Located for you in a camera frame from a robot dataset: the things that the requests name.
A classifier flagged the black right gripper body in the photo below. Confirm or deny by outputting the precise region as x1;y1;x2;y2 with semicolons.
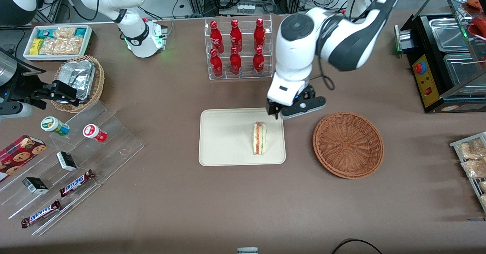
11;66;57;109

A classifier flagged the triangular layered sandwich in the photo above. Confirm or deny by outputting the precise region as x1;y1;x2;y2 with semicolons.
252;121;268;155

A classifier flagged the tan wicker basket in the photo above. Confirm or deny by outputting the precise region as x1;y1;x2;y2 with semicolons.
51;55;105;114

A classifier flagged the cream rectangular serving tray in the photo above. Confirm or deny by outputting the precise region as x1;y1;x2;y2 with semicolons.
199;107;286;167

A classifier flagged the round brown wicker basket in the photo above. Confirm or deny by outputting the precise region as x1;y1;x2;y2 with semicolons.
313;112;384;180

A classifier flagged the silver foil package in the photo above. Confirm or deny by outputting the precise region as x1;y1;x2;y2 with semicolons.
58;60;96;103

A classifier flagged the green lid snack cup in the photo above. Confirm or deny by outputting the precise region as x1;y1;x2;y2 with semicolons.
41;116;70;136

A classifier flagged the red cola bottle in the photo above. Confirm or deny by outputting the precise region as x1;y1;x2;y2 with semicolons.
253;46;265;75
210;21;224;53
254;17;266;50
230;19;243;52
230;47;242;76
210;48;224;77

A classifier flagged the clear acrylic bottle rack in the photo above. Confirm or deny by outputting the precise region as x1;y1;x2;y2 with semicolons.
204;14;273;81

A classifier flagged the white rectangular snack bin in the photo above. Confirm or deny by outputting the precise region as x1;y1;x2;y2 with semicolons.
23;25;93;62

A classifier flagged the clear bag of crackers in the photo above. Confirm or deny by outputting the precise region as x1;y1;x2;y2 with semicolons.
39;37;83;55
53;27;76;39

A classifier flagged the red lid snack cup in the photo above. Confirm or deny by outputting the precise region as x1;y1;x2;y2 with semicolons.
83;124;108;143

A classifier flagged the red cookie box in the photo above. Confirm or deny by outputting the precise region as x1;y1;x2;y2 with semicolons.
0;135;47;183

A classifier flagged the small black box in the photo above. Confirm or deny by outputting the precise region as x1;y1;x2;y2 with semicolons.
22;177;49;195
56;151;77;172

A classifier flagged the clear acrylic step display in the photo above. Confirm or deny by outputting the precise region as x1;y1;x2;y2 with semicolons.
0;100;145;236

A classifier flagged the Snickers chocolate bar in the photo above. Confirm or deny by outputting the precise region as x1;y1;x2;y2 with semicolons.
21;199;62;229
59;169;96;198

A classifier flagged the grey box with green light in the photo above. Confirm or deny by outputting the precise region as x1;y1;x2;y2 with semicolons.
394;24;417;54

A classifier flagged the black food warmer yellow panel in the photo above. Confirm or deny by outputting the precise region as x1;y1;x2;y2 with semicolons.
408;0;486;114

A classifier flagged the steel pan in warmer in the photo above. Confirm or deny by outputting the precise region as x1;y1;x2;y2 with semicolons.
443;53;486;88
429;18;470;53

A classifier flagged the red food piece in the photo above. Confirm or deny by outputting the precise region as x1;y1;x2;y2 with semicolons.
472;16;486;37

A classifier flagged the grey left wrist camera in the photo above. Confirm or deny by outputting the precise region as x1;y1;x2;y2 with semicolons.
282;94;327;120

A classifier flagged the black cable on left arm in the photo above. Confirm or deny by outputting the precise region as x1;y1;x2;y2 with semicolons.
316;55;335;92

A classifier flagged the black cable loop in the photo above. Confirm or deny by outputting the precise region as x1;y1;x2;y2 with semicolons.
331;238;383;254

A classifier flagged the grey wire rack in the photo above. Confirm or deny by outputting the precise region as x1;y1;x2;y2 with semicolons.
450;132;486;213

